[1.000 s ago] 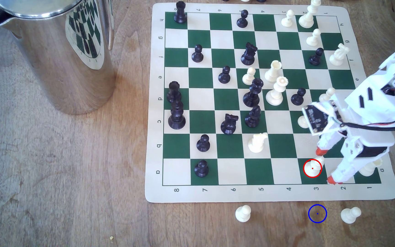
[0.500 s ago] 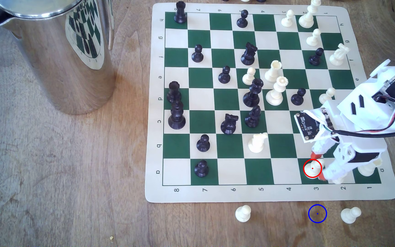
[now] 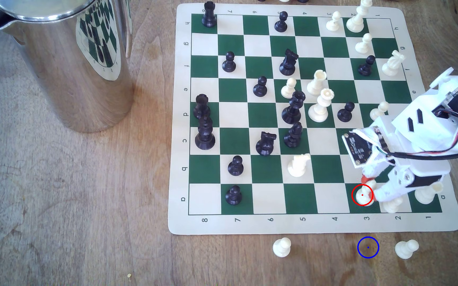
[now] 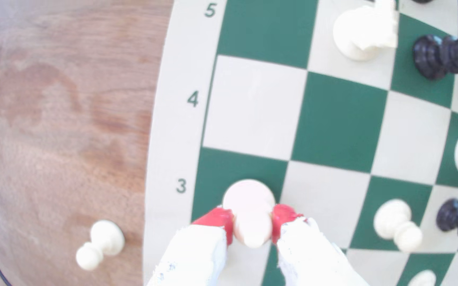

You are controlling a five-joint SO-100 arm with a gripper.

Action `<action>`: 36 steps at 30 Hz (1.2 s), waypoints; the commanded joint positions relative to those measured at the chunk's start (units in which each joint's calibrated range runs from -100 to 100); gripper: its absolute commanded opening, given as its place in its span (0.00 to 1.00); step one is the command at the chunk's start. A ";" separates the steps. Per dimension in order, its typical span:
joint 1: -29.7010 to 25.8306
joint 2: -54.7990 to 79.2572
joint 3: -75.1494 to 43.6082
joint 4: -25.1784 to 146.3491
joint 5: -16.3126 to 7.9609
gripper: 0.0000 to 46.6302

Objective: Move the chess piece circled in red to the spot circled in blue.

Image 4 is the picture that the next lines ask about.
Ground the white chess knight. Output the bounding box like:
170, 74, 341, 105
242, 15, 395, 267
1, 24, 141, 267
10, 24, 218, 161
332, 0, 400, 62

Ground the green and cream chess mat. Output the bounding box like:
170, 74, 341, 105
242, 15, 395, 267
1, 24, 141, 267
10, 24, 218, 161
142, 0, 458, 286

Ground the black chess bishop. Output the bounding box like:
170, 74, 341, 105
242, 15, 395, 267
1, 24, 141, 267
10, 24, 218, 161
412, 34, 458, 81

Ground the white chess pawn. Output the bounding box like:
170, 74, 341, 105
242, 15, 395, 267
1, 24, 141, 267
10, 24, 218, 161
373, 199, 424, 253
75, 220, 126, 272
406, 269, 437, 286

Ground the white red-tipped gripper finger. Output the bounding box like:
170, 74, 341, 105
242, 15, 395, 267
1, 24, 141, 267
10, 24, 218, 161
146, 206, 236, 286
271, 203, 369, 286

